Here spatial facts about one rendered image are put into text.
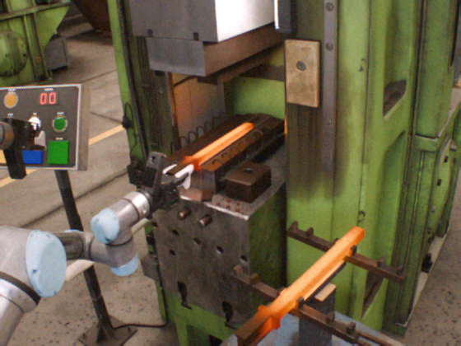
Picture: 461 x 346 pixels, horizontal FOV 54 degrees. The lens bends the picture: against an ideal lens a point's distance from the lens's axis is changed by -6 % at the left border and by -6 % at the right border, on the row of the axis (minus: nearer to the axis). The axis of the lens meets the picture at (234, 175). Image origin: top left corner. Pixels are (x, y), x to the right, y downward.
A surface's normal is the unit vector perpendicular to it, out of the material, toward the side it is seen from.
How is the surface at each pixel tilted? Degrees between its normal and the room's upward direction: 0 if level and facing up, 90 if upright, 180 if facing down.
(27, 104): 60
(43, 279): 88
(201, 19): 90
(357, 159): 90
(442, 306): 0
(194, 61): 90
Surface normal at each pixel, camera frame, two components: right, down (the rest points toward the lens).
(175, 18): -0.56, 0.43
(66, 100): -0.16, -0.02
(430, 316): -0.06, -0.87
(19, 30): 0.69, 0.32
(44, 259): 0.98, -0.01
